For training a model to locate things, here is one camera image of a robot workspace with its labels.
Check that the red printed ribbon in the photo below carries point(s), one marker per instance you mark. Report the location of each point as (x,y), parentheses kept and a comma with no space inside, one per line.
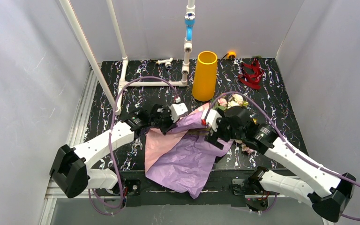
(251,74)

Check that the silver open-end wrench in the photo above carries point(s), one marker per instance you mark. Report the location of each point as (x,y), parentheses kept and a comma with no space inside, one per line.
(137,145)

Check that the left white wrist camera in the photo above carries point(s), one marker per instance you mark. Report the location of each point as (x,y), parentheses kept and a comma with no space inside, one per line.
(178,111)

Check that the aluminium extrusion frame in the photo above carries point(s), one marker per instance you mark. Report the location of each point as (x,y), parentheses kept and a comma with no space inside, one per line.
(160,206)

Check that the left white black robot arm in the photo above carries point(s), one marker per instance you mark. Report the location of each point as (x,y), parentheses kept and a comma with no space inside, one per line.
(72,168)

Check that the small white pipe elbow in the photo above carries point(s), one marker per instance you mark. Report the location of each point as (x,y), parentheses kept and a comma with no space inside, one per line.
(167,63)

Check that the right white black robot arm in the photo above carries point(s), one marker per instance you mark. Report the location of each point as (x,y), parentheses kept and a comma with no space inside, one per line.
(324,191)

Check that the yellow cylindrical vase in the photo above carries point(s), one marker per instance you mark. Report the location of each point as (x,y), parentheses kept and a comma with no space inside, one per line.
(205,77)

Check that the orange round button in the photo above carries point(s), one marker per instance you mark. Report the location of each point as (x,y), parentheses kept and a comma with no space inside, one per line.
(230,55)

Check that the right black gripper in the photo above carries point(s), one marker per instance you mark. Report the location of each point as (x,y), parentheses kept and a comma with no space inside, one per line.
(218,135)

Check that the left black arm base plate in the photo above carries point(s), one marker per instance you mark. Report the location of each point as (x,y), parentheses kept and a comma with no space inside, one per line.
(131,187)

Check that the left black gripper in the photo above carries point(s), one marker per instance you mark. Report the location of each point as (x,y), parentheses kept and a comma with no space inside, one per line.
(163,121)

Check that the blue pipe valve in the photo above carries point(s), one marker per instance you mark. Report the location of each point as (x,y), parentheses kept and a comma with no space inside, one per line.
(189,20)

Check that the purple pink wrapping paper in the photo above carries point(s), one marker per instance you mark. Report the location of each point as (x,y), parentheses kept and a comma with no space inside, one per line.
(181,161)

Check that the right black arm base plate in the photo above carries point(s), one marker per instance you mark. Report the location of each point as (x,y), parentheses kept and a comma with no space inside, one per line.
(241,186)

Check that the white PVC pipe frame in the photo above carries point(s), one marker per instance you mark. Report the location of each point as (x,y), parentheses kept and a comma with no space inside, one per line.
(123,84)

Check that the pink paper flower bouquet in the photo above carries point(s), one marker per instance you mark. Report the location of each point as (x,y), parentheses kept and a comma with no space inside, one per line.
(224,104)

